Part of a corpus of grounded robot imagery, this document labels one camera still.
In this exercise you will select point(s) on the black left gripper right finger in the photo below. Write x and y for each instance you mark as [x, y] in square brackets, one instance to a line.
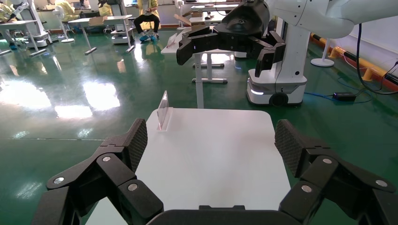
[326, 177]

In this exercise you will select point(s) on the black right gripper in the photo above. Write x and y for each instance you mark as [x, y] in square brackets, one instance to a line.
[242, 28]

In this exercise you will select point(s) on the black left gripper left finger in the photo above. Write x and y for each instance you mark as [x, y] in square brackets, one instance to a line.
[108, 174]

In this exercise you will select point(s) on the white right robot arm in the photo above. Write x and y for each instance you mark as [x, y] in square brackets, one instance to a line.
[326, 15]

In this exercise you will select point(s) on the open cardboard box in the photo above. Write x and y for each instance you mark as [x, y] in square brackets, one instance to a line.
[184, 20]

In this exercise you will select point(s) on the flat cardboard box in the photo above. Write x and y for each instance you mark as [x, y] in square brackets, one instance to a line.
[97, 20]

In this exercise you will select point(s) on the white desk with metal legs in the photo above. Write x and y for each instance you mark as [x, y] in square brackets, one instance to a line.
[199, 77]

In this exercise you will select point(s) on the white wheeled robot with column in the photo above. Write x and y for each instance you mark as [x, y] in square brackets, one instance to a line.
[292, 71]

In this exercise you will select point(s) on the clear acrylic sign holder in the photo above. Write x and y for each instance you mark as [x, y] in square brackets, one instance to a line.
[171, 40]
[163, 108]

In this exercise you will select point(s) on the black power adapter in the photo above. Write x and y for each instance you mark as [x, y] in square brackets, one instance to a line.
[343, 96]

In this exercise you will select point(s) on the white floor stand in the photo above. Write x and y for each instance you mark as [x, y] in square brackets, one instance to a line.
[322, 62]

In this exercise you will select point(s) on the seated person in black trousers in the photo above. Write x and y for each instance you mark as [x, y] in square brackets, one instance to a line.
[148, 18]

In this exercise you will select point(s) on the white mobile cart robot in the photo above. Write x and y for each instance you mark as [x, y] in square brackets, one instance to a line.
[122, 38]

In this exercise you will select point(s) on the yellow black floor barrier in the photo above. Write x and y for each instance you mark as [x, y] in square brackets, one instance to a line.
[363, 63]

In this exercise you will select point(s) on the white robot with grey base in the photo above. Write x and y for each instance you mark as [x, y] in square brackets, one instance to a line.
[39, 38]

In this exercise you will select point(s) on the white desk with slanted legs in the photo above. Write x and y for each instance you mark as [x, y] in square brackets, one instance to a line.
[77, 21]

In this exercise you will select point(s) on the person in yellow coat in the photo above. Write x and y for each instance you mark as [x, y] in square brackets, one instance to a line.
[67, 9]

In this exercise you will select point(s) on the white pedestal fan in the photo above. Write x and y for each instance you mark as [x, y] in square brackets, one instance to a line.
[59, 12]

